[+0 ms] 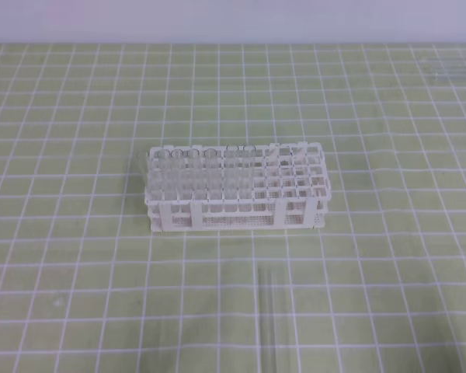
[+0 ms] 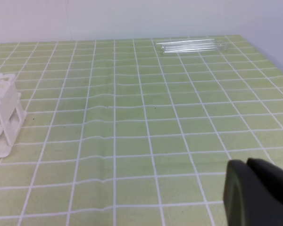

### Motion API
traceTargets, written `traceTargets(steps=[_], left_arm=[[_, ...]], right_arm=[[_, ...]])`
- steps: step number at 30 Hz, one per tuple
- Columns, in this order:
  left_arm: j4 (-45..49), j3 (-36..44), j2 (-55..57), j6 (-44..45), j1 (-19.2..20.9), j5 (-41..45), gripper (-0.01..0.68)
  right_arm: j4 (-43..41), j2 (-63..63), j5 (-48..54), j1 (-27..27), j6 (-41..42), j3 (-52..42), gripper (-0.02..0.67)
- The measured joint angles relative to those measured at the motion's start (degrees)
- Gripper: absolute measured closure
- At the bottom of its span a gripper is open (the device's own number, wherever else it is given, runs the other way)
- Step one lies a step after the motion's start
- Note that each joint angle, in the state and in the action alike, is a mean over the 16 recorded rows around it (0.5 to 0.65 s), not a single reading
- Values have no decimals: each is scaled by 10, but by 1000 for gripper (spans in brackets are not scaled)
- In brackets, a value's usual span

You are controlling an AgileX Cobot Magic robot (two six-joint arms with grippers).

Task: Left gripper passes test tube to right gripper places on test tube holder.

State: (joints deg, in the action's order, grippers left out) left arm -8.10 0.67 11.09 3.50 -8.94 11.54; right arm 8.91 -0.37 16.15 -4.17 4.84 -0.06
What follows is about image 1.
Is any clear glass test tube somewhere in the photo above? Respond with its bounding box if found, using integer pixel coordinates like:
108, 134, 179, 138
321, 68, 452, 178
258, 265, 278, 372

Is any spare glass tube far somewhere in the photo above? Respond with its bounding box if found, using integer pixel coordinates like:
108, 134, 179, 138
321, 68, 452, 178
426, 58, 466, 70

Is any white plastic test tube rack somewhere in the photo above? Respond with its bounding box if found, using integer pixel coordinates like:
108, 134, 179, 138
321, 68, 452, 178
140, 142, 332, 232

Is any green checked tablecloth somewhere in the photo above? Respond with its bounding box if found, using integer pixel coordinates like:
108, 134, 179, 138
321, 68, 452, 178
0, 44, 466, 372

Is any spare glass tube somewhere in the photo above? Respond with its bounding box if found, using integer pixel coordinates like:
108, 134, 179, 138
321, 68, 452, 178
426, 58, 466, 70
432, 70, 466, 82

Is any spare glass tube near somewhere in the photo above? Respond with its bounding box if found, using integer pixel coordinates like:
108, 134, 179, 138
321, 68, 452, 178
432, 70, 466, 82

